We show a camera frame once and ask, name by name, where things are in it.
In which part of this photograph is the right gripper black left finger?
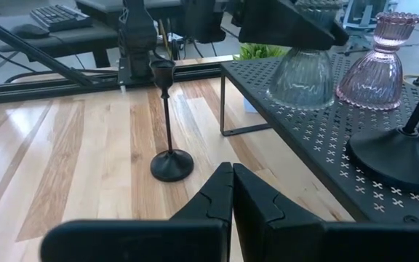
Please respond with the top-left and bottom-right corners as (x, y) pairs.
(40, 162), (234, 262)

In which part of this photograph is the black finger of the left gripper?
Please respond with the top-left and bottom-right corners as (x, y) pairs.
(238, 0), (349, 51)

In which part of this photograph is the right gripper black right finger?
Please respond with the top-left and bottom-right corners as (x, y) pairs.
(233, 162), (419, 262)

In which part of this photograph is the olive round coaster disc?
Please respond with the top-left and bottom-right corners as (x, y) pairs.
(266, 0), (346, 111)

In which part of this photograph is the pink ribbed glass candle holder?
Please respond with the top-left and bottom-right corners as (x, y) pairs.
(335, 11), (419, 111)

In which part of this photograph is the black metal candlestick holder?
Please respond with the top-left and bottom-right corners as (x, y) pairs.
(346, 60), (419, 194)
(149, 59), (195, 183)

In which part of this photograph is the artificial green plant white pot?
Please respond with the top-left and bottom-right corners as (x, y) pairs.
(233, 42), (291, 114)

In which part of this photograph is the grey chair base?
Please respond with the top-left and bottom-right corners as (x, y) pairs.
(342, 0), (394, 55)

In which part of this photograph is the black perforated metal shelf riser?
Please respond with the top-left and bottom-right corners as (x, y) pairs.
(219, 50), (419, 225)

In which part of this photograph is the white box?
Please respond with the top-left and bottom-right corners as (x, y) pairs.
(394, 0), (419, 23)

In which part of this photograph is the dark grey desk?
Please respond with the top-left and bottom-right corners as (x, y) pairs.
(0, 5), (120, 69)

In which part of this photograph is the black computer keyboard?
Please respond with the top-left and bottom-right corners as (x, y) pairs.
(29, 4), (94, 33)

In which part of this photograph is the black computer mouse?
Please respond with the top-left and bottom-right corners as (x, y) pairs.
(11, 23), (50, 40)

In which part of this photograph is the yellow cable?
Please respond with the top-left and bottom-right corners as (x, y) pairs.
(157, 18), (172, 59)

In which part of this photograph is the black aluminium table frame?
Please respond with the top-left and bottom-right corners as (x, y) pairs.
(0, 12), (228, 116)

